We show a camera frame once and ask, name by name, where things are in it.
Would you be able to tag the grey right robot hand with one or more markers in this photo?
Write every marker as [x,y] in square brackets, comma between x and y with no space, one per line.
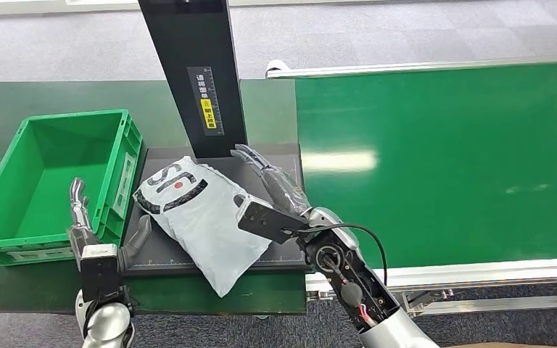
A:
[283,189]

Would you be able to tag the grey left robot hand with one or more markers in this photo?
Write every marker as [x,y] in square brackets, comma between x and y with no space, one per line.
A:
[137,238]

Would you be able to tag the white plastic mailer package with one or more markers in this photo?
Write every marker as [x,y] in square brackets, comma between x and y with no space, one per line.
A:
[206,225]

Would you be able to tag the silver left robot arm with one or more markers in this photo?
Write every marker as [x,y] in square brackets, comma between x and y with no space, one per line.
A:
[108,324]

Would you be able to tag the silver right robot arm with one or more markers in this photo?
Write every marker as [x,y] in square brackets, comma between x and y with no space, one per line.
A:
[355,288]

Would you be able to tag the white conveyor roller end cap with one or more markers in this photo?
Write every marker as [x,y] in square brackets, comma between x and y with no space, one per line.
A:
[274,65]

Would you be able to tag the green conveyor belt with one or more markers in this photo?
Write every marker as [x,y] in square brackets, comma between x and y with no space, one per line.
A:
[427,144]

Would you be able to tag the black inbound scanner machine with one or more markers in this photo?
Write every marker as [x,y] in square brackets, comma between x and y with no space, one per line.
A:
[201,43]

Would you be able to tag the green plastic crate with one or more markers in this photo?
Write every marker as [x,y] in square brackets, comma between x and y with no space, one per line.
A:
[62,192]

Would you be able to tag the black yellow ruler label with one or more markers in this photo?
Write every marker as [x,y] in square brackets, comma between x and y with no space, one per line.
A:
[206,103]

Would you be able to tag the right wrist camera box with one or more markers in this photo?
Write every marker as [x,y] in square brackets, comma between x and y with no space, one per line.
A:
[269,222]

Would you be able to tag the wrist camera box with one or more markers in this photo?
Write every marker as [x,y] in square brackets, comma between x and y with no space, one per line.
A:
[100,274]
[269,222]

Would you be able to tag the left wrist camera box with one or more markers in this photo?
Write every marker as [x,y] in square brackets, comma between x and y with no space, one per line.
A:
[100,274]

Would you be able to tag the aluminium conveyor side rail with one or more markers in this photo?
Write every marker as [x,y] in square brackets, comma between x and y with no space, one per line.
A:
[475,274]
[403,67]

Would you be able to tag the metal conveyor support bracket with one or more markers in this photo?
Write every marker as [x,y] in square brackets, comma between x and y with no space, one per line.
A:
[425,298]

